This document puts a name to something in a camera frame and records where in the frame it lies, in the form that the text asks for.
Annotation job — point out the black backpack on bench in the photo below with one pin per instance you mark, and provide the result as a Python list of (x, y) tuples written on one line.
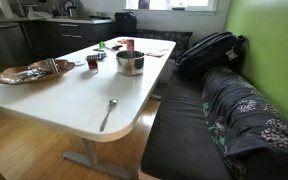
[(216, 49)]

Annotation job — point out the wooden plate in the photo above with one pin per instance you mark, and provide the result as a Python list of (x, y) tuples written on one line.
[(8, 75)]

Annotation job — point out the black bench seat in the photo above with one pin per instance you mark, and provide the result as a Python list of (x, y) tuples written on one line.
[(179, 146)]

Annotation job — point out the red can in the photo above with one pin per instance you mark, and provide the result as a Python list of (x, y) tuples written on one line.
[(130, 44)]

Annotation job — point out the black bag by window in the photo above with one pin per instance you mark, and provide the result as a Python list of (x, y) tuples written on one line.
[(126, 22)]

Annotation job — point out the red toy box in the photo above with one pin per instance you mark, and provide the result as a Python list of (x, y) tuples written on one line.
[(92, 64)]

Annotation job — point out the green toy piece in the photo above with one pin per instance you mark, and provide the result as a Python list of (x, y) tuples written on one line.
[(102, 44)]

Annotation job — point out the paper card on table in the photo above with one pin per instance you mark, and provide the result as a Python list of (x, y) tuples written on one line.
[(157, 53)]

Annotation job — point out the crumpled foil wrapper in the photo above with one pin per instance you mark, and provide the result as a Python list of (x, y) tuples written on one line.
[(32, 73)]

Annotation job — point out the round white coaster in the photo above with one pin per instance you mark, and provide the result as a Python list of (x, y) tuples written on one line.
[(80, 63)]

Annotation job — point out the metal spoon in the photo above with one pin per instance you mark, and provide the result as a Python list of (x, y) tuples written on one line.
[(112, 104)]

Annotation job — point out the dark kitchen cabinet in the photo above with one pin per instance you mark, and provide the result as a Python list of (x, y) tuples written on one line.
[(54, 39)]

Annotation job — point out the floral dark cushion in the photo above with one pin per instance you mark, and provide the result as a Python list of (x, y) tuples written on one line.
[(249, 132)]

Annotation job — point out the white table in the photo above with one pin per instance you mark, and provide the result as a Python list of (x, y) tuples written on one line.
[(78, 102)]

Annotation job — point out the stainless steel pot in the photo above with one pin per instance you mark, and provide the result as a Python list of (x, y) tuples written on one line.
[(130, 63)]

